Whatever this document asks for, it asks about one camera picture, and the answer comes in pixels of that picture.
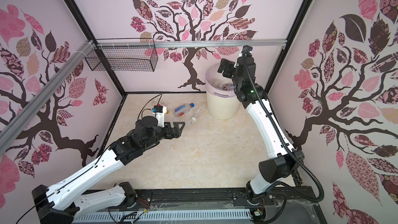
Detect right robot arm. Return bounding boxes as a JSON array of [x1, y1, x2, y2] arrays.
[[218, 45, 304, 195]]

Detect aluminium rail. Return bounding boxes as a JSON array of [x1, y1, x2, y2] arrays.
[[96, 39, 287, 48], [1, 40, 95, 154]]

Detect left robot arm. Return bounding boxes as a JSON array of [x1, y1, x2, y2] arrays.
[[32, 116, 185, 224]]

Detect back aluminium rail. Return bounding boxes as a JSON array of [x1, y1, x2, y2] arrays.
[[96, 39, 287, 48]]

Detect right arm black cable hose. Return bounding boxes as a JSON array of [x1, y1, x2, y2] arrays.
[[241, 46, 325, 224]]

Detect left aluminium rail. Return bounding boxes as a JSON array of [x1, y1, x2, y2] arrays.
[[1, 40, 95, 154]]

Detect clear white-cap bottle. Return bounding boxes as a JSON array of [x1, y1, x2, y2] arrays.
[[191, 105, 206, 122]]

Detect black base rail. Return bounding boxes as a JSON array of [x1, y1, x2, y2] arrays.
[[62, 186, 327, 224]]

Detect black wire basket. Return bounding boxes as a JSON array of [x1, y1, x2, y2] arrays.
[[85, 37, 158, 72]]

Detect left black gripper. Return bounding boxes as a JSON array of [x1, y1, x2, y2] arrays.
[[142, 121, 185, 150]]

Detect white slotted cable duct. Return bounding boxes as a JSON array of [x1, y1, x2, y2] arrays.
[[73, 209, 251, 224]]

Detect blue-cap clear bottle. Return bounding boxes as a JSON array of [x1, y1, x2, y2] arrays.
[[174, 103, 195, 117]]

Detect white bin with purple liner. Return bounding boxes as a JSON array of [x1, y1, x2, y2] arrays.
[[205, 64, 241, 120]]

